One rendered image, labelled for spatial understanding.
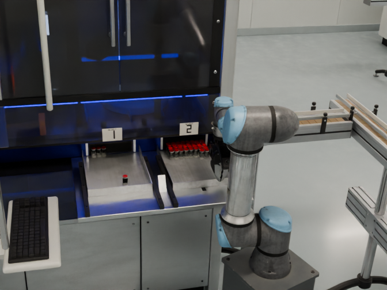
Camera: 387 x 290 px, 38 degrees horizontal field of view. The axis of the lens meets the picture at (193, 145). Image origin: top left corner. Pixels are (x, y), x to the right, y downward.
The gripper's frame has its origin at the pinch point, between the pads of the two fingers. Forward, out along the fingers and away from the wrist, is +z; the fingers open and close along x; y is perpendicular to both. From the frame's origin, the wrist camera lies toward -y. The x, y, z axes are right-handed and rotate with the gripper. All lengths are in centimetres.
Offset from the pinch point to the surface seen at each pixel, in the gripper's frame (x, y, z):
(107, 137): 43, 28, -9
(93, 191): 52, 2, 1
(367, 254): -86, 12, 62
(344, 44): -295, 438, 90
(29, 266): 77, -27, 11
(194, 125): 4.7, 28.1, -12.0
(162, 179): 24.0, 3.1, -0.8
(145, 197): 31.8, -2.2, 3.5
